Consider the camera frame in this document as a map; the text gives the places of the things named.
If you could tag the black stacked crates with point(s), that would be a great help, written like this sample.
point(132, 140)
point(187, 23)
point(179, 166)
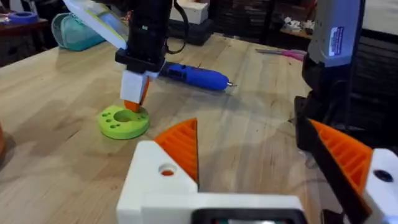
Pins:
point(248, 18)

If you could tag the teal toy tub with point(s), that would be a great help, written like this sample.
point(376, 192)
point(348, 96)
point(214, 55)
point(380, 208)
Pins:
point(74, 32)

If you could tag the green disc with holes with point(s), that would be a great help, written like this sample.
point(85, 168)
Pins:
point(122, 126)

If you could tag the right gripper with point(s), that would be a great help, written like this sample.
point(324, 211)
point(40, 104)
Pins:
point(149, 34)

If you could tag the pink scissors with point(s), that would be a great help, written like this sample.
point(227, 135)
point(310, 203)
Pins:
point(289, 53)

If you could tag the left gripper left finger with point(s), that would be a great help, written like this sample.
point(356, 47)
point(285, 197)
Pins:
point(146, 186)

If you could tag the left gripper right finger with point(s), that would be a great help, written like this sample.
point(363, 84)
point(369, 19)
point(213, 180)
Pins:
point(348, 158)

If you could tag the blue electric screwdriver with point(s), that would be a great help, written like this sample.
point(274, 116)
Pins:
point(199, 77)

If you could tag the black case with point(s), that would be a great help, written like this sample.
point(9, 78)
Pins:
point(199, 32)

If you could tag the blue tape roll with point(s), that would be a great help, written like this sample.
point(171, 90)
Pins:
point(22, 17)

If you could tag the heap of white parts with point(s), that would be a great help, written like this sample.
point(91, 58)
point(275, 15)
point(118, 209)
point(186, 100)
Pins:
point(298, 25)

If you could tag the dark brown side table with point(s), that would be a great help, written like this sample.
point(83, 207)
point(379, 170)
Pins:
point(18, 37)

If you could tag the white box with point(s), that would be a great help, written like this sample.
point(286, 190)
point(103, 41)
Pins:
point(194, 12)

